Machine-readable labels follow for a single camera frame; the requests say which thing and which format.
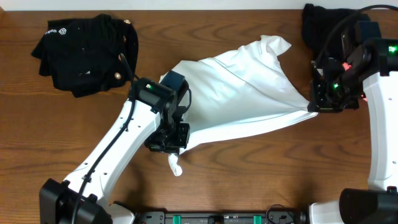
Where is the white t-shirt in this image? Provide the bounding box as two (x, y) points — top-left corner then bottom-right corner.
(168, 35), (317, 177)

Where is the black jacket with gold buttons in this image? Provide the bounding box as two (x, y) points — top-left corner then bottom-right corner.
(31, 14), (139, 98)

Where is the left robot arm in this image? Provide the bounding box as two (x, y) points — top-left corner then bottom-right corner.
(39, 73), (190, 223)

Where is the black crumpled garment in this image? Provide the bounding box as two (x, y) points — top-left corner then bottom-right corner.
(302, 3), (371, 61)

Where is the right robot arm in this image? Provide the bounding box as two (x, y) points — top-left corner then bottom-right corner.
(307, 38), (397, 223)

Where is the pink crumpled garment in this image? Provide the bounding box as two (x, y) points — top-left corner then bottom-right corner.
(342, 62), (368, 101)

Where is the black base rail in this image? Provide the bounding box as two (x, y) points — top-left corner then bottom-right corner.
(133, 204), (310, 224)

